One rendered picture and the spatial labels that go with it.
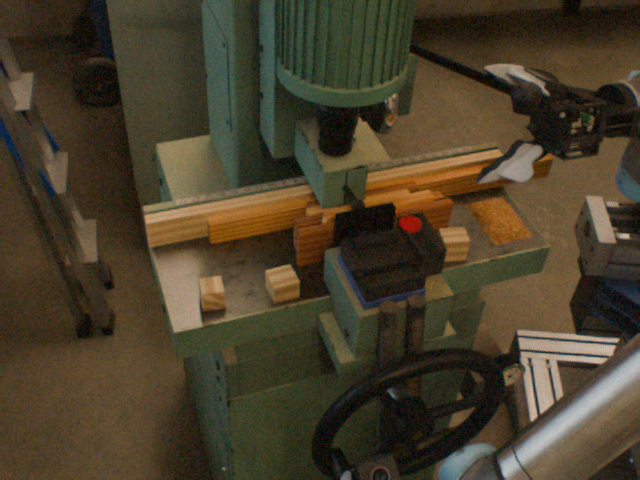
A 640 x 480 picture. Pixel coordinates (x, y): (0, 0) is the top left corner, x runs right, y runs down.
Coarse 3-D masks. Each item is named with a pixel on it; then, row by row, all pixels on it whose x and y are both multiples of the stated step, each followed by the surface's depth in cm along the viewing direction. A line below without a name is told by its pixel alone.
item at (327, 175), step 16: (304, 128) 115; (304, 144) 114; (304, 160) 115; (320, 160) 109; (336, 160) 109; (352, 160) 109; (320, 176) 109; (336, 176) 108; (352, 176) 109; (320, 192) 111; (336, 192) 110
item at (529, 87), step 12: (420, 48) 109; (432, 60) 105; (444, 60) 102; (468, 72) 96; (480, 72) 94; (492, 84) 91; (504, 84) 89; (516, 84) 86; (528, 84) 85; (516, 96) 85; (528, 96) 84; (540, 96) 85; (516, 108) 86; (528, 108) 85
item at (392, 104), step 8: (392, 96) 118; (376, 104) 123; (384, 104) 119; (392, 104) 119; (368, 112) 127; (376, 112) 124; (384, 112) 120; (392, 112) 119; (368, 120) 127; (376, 120) 124; (384, 120) 121; (392, 120) 120; (376, 128) 124; (384, 128) 122; (392, 128) 122
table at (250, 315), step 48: (480, 192) 127; (192, 240) 115; (240, 240) 116; (288, 240) 116; (480, 240) 118; (528, 240) 118; (192, 288) 108; (240, 288) 108; (192, 336) 104; (240, 336) 107; (336, 336) 107
